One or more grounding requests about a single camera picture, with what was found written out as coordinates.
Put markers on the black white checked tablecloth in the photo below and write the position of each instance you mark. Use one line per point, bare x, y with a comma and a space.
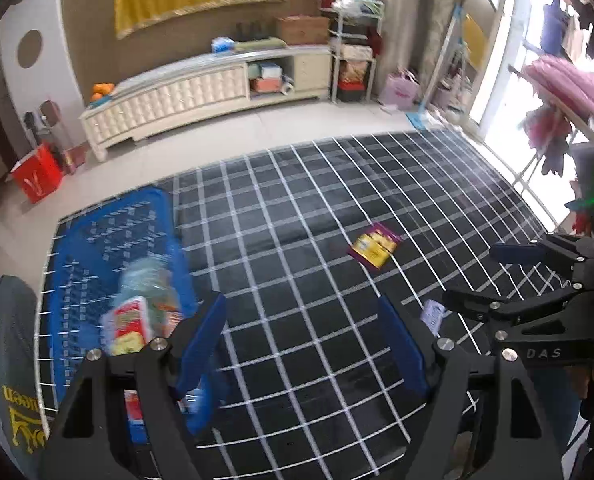
302, 260

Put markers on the red paper bag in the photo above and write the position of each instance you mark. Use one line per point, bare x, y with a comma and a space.
37, 175

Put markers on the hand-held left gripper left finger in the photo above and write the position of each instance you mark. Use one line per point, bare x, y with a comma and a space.
204, 345

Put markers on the white metal shelf rack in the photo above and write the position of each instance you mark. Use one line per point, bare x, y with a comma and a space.
354, 50

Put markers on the brown round wall plaque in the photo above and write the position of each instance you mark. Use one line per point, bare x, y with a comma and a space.
30, 49

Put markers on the blue mop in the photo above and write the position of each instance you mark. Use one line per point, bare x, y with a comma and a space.
423, 120

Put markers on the heap of oranges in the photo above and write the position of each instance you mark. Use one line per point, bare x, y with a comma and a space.
101, 91

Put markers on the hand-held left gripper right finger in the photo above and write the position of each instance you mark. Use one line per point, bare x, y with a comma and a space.
402, 345

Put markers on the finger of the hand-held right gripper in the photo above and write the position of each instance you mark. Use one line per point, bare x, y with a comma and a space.
519, 253
477, 302

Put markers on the clothes drying rack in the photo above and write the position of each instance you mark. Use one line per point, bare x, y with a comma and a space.
542, 160

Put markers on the red white snack packet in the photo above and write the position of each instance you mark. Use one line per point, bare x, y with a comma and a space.
133, 406

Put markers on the blue tissue box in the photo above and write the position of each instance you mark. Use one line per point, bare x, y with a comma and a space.
222, 45

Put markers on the arched metal frame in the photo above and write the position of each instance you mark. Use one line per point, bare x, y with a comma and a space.
499, 35

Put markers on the hanging blue garment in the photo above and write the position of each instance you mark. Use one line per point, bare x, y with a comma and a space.
554, 20

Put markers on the silver standing air conditioner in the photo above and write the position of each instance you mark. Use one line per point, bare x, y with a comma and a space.
402, 15

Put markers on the pink shopping bag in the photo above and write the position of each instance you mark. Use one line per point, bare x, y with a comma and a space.
401, 89

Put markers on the white TV cabinet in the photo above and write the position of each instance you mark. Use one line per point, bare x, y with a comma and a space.
177, 95

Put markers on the patterned beige curtain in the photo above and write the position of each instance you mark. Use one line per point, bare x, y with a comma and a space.
444, 20

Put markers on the small purple snack packet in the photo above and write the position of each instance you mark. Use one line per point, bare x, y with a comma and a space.
434, 317

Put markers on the purple yellow snack packet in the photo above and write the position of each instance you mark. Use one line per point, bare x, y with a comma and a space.
374, 247

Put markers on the light blue striped cake packet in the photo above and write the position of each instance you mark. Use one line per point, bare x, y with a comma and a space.
144, 274

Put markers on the grey printed cushion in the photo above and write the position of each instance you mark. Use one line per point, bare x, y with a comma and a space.
7, 360

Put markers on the pink folded blanket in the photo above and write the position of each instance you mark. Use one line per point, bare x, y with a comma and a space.
572, 85

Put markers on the cardboard box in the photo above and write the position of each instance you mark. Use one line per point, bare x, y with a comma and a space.
302, 30

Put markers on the blue plastic basket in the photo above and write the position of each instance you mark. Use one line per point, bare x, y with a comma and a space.
92, 240

